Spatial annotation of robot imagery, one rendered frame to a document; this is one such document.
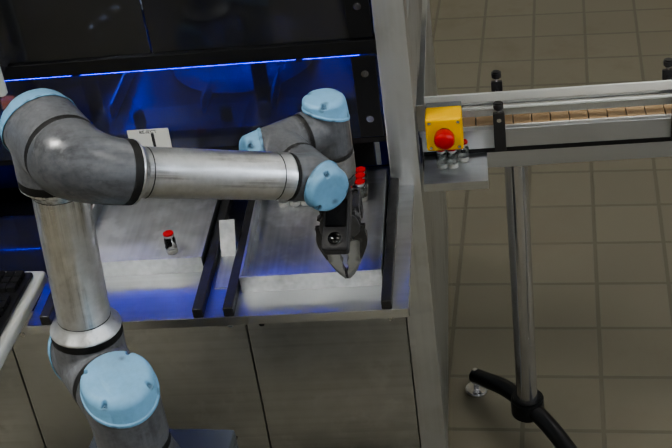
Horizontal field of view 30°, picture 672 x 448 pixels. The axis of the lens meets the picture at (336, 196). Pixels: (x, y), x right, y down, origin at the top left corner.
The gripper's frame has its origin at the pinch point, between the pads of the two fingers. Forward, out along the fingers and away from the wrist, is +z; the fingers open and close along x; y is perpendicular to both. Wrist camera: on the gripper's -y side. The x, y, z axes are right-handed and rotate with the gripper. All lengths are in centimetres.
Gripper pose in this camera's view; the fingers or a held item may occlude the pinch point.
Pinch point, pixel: (346, 274)
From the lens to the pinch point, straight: 225.3
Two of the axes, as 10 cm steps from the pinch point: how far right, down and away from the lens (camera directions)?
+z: 1.2, 8.3, 5.4
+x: -9.9, 0.6, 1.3
